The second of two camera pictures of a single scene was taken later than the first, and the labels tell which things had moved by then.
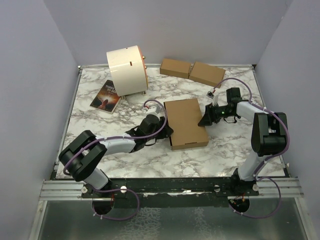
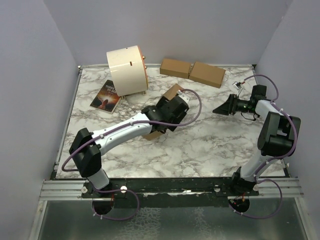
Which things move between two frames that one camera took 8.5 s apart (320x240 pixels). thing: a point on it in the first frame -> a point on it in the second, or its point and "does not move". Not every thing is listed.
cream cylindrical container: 128,70 does not move
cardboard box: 175,68 does not move
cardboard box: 207,73 does not move
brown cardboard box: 184,117 -> 174,91
